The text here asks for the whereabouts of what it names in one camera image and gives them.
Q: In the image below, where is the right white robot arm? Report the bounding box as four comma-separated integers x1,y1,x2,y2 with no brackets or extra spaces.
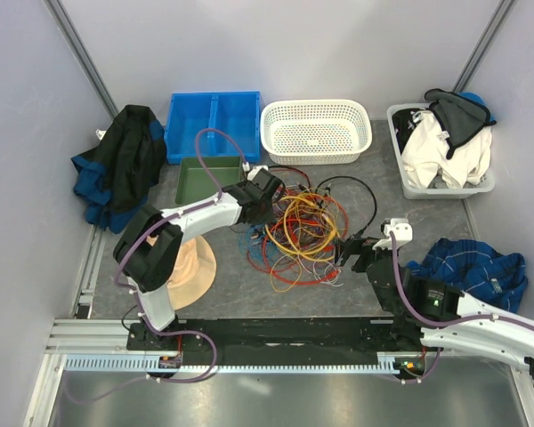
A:
335,229,534,381

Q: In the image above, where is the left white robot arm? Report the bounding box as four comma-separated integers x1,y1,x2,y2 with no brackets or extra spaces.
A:
113,166,283,350

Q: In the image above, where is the green plastic tray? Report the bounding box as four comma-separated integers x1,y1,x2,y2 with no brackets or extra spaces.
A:
175,157,243,205

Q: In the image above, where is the white perforated plastic basket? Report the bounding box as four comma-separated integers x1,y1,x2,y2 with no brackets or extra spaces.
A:
259,99,372,165

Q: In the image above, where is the grey laundry bin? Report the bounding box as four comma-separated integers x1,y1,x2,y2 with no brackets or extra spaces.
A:
386,103,495,199

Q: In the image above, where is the blue divided plastic bin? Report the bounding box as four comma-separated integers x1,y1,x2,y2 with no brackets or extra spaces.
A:
165,92,261,165

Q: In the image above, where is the beige bucket hat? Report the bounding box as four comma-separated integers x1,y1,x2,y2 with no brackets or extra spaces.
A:
155,236,217,310

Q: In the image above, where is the white cloth in bin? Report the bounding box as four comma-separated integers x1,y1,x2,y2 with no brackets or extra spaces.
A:
401,109,492,189

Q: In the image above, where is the blue plaid shirt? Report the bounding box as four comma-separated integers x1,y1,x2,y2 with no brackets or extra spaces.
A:
407,238,529,313

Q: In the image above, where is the black and blue jacket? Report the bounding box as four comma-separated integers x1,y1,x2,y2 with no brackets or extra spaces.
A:
71,104,166,234

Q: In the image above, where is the dark grey cloth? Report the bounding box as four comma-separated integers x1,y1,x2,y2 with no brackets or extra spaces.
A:
424,88,497,160

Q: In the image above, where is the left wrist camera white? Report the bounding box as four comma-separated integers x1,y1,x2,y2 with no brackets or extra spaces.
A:
241,162,269,181

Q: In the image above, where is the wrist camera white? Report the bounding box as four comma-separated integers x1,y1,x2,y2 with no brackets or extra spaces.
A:
381,218,413,246
241,162,269,181

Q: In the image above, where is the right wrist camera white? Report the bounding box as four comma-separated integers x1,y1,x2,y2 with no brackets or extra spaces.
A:
381,218,413,246

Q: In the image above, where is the tangled thin wire pile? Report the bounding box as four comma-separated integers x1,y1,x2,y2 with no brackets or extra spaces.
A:
231,165,349,294

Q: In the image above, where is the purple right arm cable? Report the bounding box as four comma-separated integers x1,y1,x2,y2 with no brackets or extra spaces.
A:
389,230,534,386

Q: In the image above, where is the black cable loop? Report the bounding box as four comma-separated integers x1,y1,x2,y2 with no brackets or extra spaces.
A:
315,175,378,237

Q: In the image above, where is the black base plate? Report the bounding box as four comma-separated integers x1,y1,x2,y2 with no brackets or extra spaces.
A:
127,317,423,352

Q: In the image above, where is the grey slotted cable duct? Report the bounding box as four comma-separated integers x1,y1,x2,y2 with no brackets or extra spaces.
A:
65,354,399,375

